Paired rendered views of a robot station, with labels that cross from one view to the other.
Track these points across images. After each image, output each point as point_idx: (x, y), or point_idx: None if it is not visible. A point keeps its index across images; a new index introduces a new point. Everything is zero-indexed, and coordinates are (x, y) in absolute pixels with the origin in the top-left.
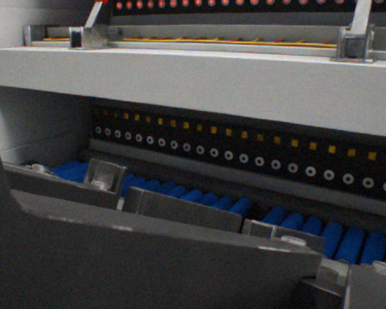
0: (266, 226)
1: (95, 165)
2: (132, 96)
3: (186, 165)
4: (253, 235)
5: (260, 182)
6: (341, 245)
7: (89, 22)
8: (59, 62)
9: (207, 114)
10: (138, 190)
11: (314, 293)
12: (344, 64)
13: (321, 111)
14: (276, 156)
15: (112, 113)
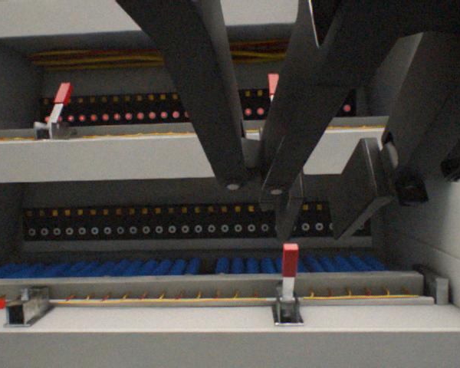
0: (372, 137)
1: (261, 131)
2: (111, 175)
3: (135, 245)
4: (369, 142)
5: (202, 244)
6: (278, 267)
7: (52, 119)
8: (22, 152)
9: (144, 203)
10: None
11: None
12: None
13: None
14: (211, 222)
15: (51, 211)
